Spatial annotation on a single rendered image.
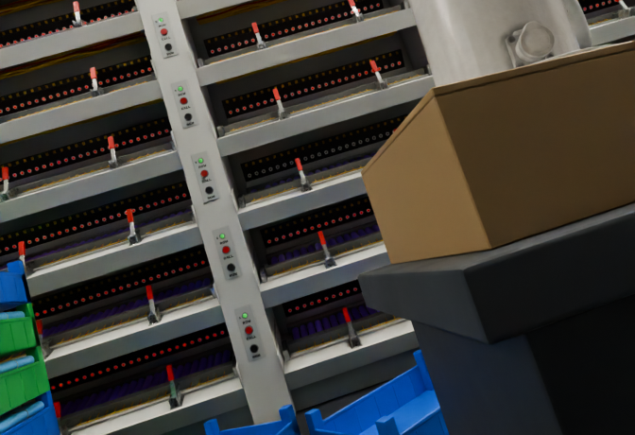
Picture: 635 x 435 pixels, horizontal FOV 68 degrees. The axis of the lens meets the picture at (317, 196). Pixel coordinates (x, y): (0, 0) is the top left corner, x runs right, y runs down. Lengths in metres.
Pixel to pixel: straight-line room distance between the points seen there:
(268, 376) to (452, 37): 0.90
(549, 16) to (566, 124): 0.13
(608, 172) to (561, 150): 0.03
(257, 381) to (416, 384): 0.36
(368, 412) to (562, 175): 0.70
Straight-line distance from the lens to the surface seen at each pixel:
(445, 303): 0.28
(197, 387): 1.24
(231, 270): 1.13
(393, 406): 0.97
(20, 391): 0.92
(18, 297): 0.98
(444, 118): 0.29
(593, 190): 0.32
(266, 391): 1.16
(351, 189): 1.15
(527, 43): 0.39
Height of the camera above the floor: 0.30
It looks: 8 degrees up
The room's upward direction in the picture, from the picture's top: 18 degrees counter-clockwise
